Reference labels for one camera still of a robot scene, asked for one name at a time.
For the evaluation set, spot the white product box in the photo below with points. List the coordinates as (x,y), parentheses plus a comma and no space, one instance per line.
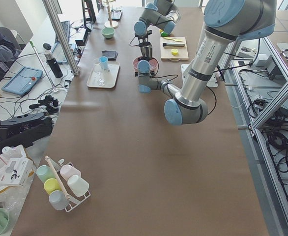
(16,172)

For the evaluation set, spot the white wire cup rack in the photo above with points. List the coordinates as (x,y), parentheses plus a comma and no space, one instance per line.
(74,201)

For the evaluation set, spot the cream rabbit tray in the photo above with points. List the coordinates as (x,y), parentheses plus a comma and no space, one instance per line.
(109,77)

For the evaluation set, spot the yellow cup on rack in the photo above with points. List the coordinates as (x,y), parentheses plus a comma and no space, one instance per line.
(51,185)

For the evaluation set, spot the steel muddler black tip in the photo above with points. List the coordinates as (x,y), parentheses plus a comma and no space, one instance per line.
(164,44)

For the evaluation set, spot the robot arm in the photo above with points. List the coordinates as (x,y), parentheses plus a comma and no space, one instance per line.
(224,22)
(163,14)

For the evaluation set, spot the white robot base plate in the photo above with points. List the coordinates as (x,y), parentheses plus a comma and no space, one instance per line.
(211,82)

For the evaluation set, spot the bamboo cutting board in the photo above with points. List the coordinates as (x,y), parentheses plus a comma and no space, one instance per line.
(173,48)

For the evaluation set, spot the clear wine glass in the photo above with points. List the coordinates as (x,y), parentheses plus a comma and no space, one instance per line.
(98,70)

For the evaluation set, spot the wooden rack handle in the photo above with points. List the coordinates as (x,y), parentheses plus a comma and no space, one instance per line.
(48,160)

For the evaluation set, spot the green ceramic bowl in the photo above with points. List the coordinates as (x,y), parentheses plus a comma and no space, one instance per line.
(108,33)

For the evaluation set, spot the yellow plastic knife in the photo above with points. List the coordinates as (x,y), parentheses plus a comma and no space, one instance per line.
(173,39)

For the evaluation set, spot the black computer mouse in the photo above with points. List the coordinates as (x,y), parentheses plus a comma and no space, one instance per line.
(47,46)

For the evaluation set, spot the grey folded cloth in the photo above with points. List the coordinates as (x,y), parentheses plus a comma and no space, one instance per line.
(111,55)

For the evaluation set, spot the white cup on rack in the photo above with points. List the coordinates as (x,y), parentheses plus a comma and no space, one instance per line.
(78,185)

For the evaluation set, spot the pink cup on rack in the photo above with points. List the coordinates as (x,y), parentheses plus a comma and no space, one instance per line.
(67,171)

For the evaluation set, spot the green cup on rack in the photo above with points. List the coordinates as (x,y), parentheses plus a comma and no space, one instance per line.
(44,173)

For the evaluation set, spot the grey-blue cup on rack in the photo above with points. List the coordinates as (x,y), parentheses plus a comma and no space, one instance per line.
(58,200)

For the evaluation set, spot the light blue cup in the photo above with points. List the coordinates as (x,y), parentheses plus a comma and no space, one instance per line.
(104,62)

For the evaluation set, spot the pink bowl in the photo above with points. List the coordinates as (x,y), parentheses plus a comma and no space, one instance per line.
(153,65)

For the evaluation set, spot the silver metal scoop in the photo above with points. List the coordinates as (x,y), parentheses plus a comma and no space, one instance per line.
(146,49)

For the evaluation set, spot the half lemon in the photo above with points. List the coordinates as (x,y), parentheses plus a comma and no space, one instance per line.
(174,51)

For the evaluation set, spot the blue teach pendant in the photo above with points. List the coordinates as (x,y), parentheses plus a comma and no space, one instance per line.
(23,81)
(58,53)

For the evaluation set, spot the green lime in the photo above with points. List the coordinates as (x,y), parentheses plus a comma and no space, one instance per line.
(163,34)

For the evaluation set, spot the aluminium frame post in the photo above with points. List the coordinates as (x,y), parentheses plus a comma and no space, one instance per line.
(52,13)

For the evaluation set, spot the black thermos bottle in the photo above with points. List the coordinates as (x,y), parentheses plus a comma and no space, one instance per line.
(50,59)

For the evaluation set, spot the wooden cup tree stand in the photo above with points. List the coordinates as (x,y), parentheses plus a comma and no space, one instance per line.
(110,23)

